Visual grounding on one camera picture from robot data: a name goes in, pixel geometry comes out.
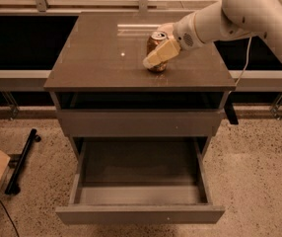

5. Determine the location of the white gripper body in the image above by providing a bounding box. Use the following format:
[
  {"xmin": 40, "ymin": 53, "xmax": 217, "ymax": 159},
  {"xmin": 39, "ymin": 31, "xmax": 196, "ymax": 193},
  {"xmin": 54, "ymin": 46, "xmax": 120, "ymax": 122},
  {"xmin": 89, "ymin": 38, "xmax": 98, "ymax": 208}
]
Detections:
[{"xmin": 173, "ymin": 13, "xmax": 204, "ymax": 50}]

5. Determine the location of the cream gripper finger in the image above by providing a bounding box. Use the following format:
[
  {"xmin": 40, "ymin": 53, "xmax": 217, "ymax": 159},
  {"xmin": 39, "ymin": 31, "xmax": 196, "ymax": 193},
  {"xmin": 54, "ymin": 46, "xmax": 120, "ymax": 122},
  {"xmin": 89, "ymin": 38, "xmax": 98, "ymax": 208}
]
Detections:
[{"xmin": 143, "ymin": 39, "xmax": 180, "ymax": 68}]

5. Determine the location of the orange soda can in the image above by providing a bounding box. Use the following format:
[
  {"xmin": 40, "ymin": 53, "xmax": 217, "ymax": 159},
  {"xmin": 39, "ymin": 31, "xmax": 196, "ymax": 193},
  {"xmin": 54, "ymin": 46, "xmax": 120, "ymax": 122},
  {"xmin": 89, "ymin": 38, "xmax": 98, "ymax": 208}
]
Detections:
[{"xmin": 147, "ymin": 31, "xmax": 168, "ymax": 73}]

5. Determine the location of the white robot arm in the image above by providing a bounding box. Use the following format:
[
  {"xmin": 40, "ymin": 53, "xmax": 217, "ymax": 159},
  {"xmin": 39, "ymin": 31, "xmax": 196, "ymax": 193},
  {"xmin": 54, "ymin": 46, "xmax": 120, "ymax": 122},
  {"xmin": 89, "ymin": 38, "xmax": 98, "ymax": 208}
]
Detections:
[{"xmin": 143, "ymin": 0, "xmax": 282, "ymax": 68}]

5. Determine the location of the grey drawer cabinet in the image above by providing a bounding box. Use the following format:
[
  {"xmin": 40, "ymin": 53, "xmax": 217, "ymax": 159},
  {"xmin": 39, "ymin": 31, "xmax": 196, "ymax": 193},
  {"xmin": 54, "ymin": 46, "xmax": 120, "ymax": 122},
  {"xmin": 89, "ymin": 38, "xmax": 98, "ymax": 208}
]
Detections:
[{"xmin": 44, "ymin": 12, "xmax": 235, "ymax": 153}]

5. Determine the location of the closed grey top drawer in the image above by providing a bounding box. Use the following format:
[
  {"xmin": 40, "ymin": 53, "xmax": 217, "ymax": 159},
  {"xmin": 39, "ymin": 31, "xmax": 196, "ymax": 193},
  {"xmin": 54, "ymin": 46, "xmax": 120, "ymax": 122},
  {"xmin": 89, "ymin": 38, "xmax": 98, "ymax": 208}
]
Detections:
[{"xmin": 57, "ymin": 110, "xmax": 224, "ymax": 137}]

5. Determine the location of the open grey middle drawer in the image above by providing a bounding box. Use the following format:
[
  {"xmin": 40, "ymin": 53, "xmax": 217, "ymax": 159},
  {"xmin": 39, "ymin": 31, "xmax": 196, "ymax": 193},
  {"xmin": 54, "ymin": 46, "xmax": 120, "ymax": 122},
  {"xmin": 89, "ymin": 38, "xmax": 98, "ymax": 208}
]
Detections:
[{"xmin": 56, "ymin": 138, "xmax": 225, "ymax": 224}]

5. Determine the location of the white bowl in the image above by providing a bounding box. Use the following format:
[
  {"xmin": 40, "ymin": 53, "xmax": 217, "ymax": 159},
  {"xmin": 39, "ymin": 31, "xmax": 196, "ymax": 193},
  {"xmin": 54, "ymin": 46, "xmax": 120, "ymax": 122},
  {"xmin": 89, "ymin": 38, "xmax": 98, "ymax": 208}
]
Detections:
[{"xmin": 157, "ymin": 23, "xmax": 174, "ymax": 39}]

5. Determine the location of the black bar on floor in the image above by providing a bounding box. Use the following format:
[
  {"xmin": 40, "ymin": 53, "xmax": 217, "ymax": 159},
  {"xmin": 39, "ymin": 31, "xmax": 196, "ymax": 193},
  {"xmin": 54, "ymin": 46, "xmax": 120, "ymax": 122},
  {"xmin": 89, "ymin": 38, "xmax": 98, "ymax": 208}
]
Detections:
[{"xmin": 5, "ymin": 128, "xmax": 41, "ymax": 195}]

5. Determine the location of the white cable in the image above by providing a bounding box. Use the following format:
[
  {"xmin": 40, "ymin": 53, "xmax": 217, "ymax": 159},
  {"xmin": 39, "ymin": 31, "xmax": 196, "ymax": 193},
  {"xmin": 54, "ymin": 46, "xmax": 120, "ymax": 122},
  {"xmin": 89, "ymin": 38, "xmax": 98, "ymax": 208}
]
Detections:
[{"xmin": 233, "ymin": 37, "xmax": 253, "ymax": 87}]

